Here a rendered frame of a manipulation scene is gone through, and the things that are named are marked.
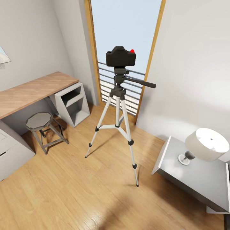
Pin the fixed window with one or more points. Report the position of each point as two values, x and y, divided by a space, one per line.
133 24

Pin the digital camera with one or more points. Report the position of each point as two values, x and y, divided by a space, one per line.
120 57

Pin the camera tripod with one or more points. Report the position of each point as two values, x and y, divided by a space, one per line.
120 92

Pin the taboret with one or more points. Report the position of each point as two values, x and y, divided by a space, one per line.
41 120

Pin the desk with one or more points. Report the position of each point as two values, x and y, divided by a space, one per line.
64 94

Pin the nightstand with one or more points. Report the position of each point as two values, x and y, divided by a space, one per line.
206 181

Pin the table lamp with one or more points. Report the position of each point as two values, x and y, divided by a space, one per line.
197 149

